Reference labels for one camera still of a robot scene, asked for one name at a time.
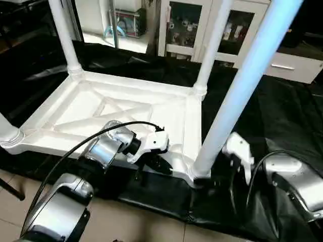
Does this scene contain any white plastic table top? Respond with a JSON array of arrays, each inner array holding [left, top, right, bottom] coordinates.
[[0, 71, 211, 188]]

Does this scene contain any teal storage box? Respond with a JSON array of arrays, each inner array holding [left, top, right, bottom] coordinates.
[[103, 8, 148, 38]]

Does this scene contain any black metal stand leg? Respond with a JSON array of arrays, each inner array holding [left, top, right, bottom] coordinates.
[[0, 179, 26, 201]]

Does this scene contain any black work mat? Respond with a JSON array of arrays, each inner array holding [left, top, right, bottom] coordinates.
[[0, 38, 323, 241]]

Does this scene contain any white glass-door cabinet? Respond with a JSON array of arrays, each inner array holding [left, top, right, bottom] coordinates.
[[157, 0, 271, 65]]

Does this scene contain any white drawer unit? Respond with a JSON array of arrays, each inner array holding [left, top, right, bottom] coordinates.
[[267, 50, 323, 85]]

